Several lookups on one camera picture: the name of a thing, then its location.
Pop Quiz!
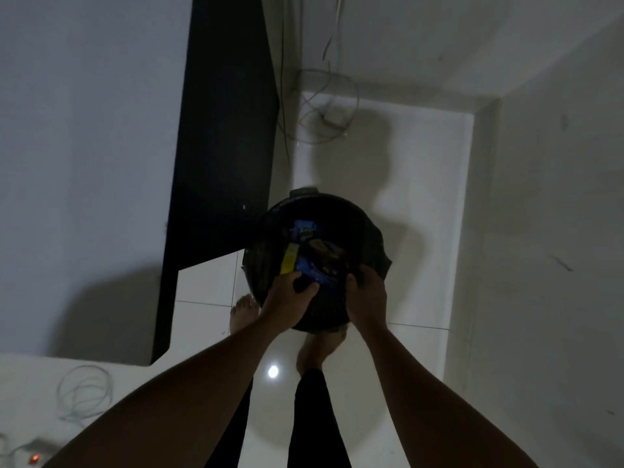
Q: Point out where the person's left forearm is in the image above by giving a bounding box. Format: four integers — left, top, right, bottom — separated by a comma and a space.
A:
44, 318, 285, 468

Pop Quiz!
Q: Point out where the grey cable bundle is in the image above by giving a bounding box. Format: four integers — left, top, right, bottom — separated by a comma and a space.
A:
276, 0, 361, 165

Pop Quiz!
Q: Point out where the person's right forearm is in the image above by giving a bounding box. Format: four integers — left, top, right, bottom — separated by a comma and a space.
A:
360, 326, 540, 468

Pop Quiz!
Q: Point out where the person's leg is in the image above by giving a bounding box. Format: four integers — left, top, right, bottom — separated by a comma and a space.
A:
203, 378, 255, 468
286, 369, 353, 468

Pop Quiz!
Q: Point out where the black round bin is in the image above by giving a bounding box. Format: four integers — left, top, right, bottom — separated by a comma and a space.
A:
242, 187, 395, 334

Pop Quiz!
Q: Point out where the blue biscuit packet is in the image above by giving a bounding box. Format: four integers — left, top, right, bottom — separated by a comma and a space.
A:
297, 238, 354, 290

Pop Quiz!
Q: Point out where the yellow snack box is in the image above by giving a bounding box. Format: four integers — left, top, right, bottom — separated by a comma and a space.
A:
279, 242, 299, 276

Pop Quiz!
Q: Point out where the device with red light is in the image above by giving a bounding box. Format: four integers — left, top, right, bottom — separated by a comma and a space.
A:
0, 432, 60, 468

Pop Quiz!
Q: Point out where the person's right leg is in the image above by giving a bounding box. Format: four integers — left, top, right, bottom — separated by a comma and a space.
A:
286, 369, 353, 468

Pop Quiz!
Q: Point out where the coiled grey cable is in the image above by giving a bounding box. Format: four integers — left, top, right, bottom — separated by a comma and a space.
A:
55, 364, 115, 424

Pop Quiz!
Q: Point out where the person's left leg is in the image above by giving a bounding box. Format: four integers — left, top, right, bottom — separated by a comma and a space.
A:
203, 378, 255, 468

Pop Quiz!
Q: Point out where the black desk panel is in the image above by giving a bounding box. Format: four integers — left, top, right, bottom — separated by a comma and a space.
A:
150, 0, 280, 365

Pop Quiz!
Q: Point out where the person's right foot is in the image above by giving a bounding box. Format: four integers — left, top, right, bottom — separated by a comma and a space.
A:
295, 328, 350, 377

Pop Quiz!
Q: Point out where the person's right hand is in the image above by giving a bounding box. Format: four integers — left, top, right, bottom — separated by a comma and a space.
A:
344, 263, 389, 340

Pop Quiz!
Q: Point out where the person's left hand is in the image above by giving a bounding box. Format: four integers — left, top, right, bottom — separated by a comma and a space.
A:
259, 271, 320, 333

